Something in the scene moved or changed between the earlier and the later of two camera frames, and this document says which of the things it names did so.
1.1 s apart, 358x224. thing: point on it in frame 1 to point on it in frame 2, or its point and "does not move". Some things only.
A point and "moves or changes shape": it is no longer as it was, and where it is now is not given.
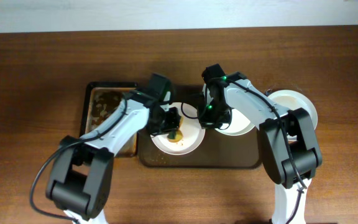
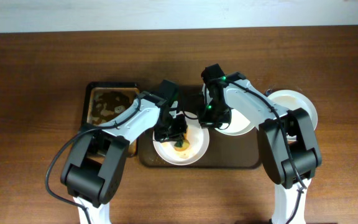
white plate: [192, 132] moves or changes shape
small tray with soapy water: [102, 99] does not move
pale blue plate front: [293, 100] does not move
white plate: [238, 124] does not move
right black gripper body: [213, 118] does not move
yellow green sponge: [176, 135] moves or changes shape
